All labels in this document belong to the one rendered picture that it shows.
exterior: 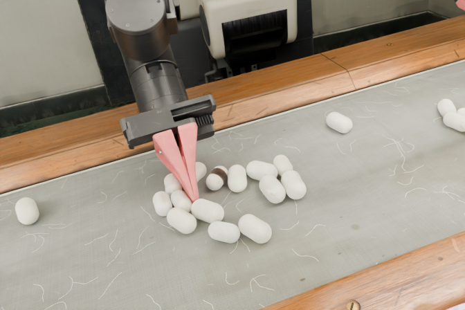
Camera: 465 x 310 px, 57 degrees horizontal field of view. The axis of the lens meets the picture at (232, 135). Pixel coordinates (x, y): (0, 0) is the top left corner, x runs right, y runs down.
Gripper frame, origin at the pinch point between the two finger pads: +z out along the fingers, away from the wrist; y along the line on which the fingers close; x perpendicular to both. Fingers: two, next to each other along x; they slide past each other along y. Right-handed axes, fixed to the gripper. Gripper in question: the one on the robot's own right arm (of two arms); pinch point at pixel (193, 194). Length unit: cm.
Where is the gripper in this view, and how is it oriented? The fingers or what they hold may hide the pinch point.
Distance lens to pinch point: 45.7
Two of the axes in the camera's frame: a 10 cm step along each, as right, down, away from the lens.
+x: -1.0, 3.4, 9.3
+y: 9.4, -2.8, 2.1
